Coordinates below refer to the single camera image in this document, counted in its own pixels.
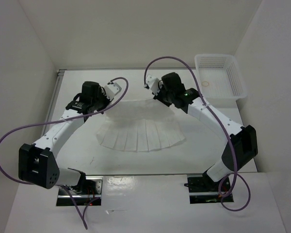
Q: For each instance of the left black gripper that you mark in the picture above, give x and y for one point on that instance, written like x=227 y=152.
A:
x=106 y=99

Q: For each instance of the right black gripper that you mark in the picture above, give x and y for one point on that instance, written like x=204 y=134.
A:
x=158 y=97

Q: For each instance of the white pleated skirt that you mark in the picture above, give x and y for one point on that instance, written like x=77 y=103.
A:
x=140 y=126

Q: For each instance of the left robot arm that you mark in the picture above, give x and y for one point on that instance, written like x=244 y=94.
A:
x=37 y=162

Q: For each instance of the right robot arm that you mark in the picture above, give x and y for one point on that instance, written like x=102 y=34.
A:
x=240 y=141

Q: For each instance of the white plastic basket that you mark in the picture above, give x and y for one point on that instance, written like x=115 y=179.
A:
x=223 y=74

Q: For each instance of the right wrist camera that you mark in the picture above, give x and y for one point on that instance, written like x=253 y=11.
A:
x=152 y=83

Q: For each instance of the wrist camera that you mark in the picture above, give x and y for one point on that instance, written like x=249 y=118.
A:
x=152 y=83
x=111 y=90

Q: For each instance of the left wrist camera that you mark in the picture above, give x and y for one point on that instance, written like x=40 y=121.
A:
x=111 y=90

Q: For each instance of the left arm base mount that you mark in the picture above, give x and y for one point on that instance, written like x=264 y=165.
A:
x=90 y=194

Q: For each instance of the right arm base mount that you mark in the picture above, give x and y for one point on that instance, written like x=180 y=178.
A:
x=202 y=191

